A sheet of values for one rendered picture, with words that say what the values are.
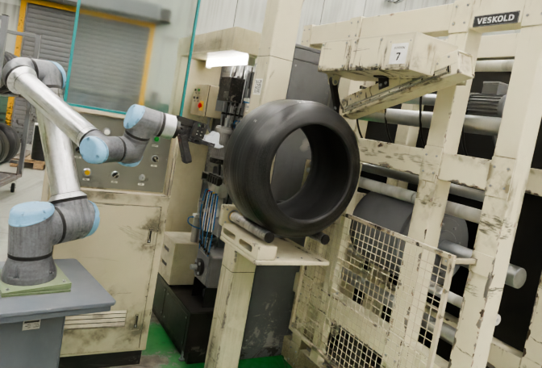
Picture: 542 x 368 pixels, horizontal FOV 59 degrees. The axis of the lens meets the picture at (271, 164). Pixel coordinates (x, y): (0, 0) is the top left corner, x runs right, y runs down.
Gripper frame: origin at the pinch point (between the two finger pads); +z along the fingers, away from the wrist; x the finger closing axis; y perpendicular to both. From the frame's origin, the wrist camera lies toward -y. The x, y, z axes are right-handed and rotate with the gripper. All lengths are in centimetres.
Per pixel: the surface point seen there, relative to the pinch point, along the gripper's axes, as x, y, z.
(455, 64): -44, 55, 62
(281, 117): -9.1, 18.3, 17.5
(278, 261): -11, -38, 34
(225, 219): 23.1, -31.8, 23.5
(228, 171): 6.5, -8.6, 9.9
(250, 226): 2.3, -28.4, 24.9
